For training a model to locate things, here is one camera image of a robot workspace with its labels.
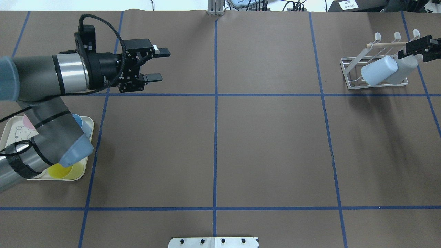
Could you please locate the white wire cup rack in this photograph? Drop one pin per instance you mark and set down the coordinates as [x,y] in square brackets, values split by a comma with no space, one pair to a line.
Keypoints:
[351,67]

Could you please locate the pink plastic cup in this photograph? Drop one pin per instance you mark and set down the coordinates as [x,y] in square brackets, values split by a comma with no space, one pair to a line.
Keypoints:
[27,123]

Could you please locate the light blue plastic cup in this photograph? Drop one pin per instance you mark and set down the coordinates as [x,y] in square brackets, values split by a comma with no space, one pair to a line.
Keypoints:
[378,71]

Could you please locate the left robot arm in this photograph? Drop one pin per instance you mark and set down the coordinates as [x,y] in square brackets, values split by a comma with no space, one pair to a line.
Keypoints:
[37,84]

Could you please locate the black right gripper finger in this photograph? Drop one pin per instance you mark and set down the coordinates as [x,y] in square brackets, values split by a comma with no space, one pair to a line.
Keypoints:
[419,53]
[419,45]

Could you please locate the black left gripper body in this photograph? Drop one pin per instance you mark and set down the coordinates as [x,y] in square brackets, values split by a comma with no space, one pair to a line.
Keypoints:
[105,70]

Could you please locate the yellow plastic cup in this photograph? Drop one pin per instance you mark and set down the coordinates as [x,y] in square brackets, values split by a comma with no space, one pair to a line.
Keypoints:
[74,172]

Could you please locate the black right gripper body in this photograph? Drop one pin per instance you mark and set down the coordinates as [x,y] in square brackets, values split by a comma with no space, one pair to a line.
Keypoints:
[421,44]

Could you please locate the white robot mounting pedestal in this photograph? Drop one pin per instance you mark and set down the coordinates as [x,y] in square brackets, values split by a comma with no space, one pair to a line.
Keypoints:
[214,242]

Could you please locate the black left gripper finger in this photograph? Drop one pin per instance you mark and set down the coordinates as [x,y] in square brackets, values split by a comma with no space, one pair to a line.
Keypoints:
[161,52]
[152,78]

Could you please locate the aluminium frame post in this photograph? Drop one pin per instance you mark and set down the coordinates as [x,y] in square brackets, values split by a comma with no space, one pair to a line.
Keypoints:
[216,7]

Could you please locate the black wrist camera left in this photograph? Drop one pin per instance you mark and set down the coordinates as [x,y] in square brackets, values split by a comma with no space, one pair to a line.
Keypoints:
[85,39]

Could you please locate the grey plastic cup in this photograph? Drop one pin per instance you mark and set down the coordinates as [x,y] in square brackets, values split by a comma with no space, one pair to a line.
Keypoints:
[405,67]

